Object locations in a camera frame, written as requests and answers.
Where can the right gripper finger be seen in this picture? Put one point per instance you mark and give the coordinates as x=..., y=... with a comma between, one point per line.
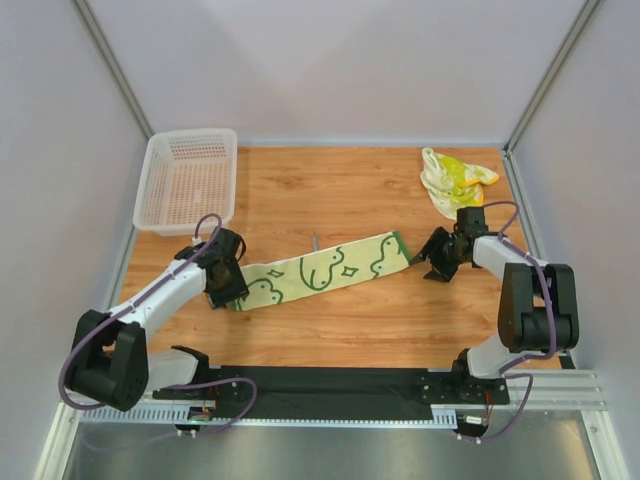
x=433, y=247
x=441, y=271

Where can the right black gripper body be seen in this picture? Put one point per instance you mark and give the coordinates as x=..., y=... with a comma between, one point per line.
x=441, y=254

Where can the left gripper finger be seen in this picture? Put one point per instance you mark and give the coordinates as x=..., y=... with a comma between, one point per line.
x=214, y=304
x=239, y=304

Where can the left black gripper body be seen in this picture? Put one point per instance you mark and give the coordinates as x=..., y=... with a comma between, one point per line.
x=228, y=288

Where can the green patterned towel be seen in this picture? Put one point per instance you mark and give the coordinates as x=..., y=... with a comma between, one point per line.
x=325, y=270

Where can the white yellow patterned towel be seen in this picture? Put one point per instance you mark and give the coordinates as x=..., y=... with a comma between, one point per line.
x=452, y=184

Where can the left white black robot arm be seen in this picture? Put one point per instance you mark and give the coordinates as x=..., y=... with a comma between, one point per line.
x=109, y=363

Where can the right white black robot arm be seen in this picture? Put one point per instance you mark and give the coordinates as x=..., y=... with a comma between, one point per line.
x=537, y=314

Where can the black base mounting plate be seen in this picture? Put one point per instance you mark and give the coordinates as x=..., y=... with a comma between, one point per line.
x=397, y=393

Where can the white perforated plastic basket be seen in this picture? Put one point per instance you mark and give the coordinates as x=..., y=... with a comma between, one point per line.
x=186, y=174

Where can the white cable duct strip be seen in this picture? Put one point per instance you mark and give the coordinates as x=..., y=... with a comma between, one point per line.
x=186, y=414

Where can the aluminium frame rail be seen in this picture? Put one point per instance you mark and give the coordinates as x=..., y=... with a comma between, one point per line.
x=556, y=390

